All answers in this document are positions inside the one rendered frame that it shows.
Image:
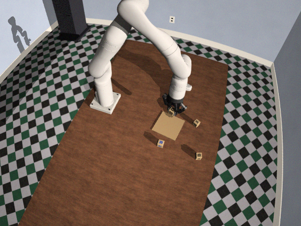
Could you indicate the tan flat mat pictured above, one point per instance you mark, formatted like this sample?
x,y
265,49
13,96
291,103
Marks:
x,y
168,125

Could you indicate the tan block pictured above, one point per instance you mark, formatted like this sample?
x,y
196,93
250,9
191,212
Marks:
x,y
196,123
198,156
171,111
160,143

